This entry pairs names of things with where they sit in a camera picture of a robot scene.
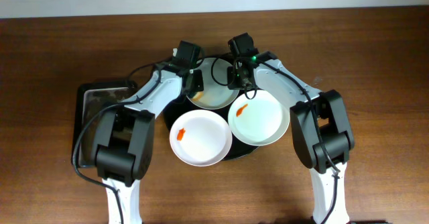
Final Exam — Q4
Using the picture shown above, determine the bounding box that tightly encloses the grey-white plate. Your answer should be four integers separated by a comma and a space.
188, 57, 239, 110

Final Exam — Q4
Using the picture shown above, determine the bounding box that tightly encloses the cream white plate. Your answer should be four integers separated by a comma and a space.
228, 90, 290, 146

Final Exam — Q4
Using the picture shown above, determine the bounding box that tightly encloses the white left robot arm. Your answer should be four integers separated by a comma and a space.
90, 41, 203, 223

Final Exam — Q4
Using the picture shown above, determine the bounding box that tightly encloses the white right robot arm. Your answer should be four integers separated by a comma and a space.
228, 33, 355, 223

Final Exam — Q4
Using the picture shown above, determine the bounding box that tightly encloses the round black serving tray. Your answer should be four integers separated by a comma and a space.
162, 54, 269, 161

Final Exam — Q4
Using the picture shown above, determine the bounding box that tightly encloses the black rectangular water tray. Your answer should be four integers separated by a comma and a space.
71, 80, 136, 168

